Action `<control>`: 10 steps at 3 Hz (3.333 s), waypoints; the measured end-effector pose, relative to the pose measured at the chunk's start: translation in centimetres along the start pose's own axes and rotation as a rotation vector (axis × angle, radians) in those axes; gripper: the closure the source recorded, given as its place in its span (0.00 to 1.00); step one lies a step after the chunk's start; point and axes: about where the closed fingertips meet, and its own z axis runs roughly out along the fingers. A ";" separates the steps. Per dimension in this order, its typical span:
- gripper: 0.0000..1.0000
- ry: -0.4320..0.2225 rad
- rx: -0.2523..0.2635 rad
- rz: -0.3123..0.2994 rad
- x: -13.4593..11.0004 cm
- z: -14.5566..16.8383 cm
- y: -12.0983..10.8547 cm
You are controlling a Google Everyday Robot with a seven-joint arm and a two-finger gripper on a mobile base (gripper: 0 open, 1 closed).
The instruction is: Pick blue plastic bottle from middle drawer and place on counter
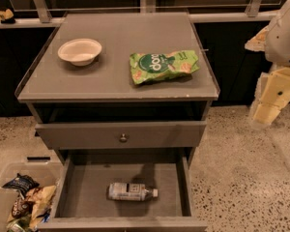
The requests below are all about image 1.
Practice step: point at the dark blue chip bag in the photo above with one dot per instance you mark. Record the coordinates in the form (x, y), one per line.
(21, 183)

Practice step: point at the grey top drawer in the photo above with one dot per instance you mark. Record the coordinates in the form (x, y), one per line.
(69, 136)

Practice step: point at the grey drawer cabinet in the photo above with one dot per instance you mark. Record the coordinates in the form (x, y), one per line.
(57, 91)

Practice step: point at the green snack bag in bin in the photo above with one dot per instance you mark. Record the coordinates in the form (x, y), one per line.
(19, 225)

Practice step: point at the round metal drawer knob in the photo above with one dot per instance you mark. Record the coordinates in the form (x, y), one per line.
(123, 138)

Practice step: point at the yellow object on ledge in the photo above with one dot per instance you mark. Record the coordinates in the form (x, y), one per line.
(7, 16)

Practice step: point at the white paper bowl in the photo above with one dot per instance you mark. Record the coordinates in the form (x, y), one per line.
(80, 52)

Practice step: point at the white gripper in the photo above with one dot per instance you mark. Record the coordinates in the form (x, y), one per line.
(284, 43)

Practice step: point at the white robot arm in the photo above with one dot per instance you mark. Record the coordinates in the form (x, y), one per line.
(277, 47)

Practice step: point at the metal railing frame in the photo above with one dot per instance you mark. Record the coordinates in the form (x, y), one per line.
(50, 13)

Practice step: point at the open grey middle drawer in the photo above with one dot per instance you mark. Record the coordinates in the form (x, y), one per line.
(82, 204)

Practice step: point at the clear plastic bin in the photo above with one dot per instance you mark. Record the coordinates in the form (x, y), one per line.
(45, 173)

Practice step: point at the tan snack bag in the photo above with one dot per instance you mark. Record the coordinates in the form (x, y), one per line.
(41, 199)

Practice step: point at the brown snack bag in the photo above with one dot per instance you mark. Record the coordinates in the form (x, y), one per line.
(20, 208)

